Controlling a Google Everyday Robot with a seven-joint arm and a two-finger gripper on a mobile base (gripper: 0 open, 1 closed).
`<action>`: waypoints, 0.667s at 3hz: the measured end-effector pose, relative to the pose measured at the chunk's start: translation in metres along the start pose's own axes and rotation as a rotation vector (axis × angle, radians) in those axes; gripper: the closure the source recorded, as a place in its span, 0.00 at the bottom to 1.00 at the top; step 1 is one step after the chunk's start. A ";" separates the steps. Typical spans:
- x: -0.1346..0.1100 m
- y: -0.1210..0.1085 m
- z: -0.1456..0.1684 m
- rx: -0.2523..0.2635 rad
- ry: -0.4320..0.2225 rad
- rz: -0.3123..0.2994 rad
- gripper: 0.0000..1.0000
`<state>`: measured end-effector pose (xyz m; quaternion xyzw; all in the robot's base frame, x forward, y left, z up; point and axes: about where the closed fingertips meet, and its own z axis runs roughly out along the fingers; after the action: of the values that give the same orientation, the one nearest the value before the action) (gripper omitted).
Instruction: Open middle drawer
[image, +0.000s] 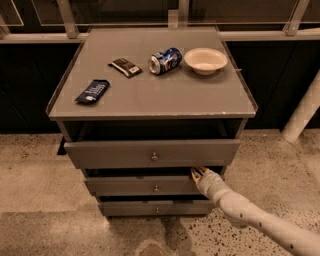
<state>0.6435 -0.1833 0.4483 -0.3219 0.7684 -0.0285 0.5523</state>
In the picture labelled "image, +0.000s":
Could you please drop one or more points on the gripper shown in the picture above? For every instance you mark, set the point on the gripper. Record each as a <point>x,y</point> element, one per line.
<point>209,181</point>

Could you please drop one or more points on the grey drawer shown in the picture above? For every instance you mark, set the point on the grey drawer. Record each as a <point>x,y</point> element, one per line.
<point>151,153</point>
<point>142,185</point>
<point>156,208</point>

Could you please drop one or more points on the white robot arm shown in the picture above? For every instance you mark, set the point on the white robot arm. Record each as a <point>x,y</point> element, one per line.
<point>241,212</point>

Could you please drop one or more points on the grey top drawer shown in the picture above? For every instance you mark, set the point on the grey top drawer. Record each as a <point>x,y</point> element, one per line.
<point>151,153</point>

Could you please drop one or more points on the grey bottom drawer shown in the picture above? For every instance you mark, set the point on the grey bottom drawer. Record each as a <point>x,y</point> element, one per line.
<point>156,208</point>

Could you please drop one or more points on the grey drawer cabinet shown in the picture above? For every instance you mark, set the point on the grey drawer cabinet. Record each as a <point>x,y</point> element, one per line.
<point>178,105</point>

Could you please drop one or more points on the white bowl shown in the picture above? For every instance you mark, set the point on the white bowl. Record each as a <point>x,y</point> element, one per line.
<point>205,61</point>

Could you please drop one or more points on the blue crushed soda can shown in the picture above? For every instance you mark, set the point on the blue crushed soda can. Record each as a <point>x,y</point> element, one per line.
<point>164,61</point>

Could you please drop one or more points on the black snack bar wrapper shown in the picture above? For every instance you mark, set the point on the black snack bar wrapper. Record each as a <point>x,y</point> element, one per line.
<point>127,68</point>

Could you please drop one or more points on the blue snack bag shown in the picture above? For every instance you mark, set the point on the blue snack bag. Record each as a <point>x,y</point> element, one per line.
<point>93,92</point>

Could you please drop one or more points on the white slanted post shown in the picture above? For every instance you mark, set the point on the white slanted post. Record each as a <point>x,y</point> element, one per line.
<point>304,112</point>

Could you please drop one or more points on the metal railing frame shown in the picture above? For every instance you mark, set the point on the metal railing frame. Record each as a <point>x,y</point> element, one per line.
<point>294,29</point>

